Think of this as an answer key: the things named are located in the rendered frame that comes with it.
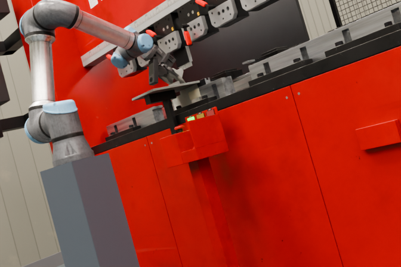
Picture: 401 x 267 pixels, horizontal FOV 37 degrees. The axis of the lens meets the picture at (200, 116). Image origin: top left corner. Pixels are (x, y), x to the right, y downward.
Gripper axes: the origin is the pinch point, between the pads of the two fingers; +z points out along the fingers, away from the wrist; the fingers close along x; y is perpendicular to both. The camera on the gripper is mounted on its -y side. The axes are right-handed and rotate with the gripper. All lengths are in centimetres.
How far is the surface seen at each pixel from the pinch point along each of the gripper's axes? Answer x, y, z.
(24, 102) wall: 342, 97, 2
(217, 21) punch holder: -33.0, 14.6, -12.0
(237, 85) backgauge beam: -4.5, 19.6, 24.9
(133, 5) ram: 23, 33, -33
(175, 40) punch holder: -2.3, 15.7, -13.2
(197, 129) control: -39, -37, 0
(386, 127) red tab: -106, -33, 24
